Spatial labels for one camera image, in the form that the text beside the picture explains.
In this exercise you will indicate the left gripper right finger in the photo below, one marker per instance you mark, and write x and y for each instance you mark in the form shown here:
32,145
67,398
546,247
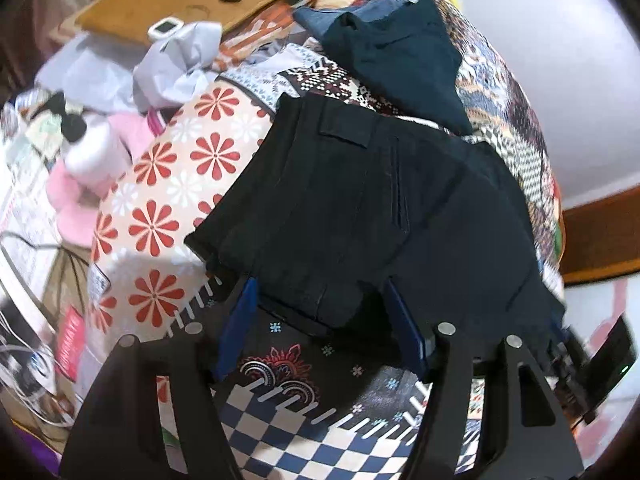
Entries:
415,348

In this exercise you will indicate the white crumpled paper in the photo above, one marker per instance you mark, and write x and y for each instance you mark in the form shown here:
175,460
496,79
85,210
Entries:
178,68

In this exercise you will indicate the pink plush toy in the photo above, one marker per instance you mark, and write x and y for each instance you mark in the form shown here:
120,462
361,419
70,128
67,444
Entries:
96,151

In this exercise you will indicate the patchwork patterned bedspread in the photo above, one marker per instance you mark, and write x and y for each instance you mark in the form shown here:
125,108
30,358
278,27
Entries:
370,407

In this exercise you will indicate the brown wooden door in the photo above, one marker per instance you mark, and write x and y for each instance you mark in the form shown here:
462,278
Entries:
601,239

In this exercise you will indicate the black pants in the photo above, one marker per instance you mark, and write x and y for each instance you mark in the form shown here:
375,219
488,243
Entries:
339,201

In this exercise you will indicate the dark teal folded garment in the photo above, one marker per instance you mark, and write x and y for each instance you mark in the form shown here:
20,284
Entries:
406,58

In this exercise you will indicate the white small device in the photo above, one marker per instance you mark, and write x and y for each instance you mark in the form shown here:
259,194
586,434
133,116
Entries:
164,28

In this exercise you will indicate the floral red white pillow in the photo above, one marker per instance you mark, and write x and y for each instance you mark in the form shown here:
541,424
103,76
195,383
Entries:
143,279

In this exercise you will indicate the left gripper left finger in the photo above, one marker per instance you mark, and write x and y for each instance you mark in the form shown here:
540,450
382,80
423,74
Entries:
241,317

